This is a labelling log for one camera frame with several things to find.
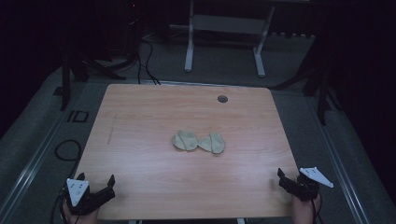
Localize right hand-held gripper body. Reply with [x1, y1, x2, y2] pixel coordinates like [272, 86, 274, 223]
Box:
[278, 166, 334, 202]

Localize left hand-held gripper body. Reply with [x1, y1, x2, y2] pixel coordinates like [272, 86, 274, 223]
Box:
[64, 178, 116, 217]

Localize light green ankle sock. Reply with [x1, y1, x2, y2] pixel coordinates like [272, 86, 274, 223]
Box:
[198, 133, 226, 155]
[171, 130, 199, 152]

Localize person's left hand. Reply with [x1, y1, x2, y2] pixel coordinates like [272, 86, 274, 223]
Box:
[63, 203, 101, 224]

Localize person's right hand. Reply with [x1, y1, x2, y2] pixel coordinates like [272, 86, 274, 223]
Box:
[290, 193, 322, 224]

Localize black metal stand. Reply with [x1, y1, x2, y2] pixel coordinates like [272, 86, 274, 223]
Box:
[270, 36, 341, 126]
[52, 46, 127, 112]

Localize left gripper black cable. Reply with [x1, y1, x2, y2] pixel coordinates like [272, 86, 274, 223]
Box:
[50, 190, 69, 224]

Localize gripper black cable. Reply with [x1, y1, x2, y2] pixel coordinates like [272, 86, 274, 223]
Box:
[310, 193, 323, 224]
[50, 190, 69, 224]

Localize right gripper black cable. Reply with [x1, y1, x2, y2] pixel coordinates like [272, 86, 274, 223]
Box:
[310, 193, 323, 224]

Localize metal floor rail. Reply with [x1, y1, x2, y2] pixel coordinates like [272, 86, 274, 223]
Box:
[0, 116, 69, 224]
[306, 96, 372, 224]

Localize black cables behind table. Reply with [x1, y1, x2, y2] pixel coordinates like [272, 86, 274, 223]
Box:
[135, 38, 162, 86]

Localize white metal stand frame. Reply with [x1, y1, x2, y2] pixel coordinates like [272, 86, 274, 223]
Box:
[184, 0, 276, 78]

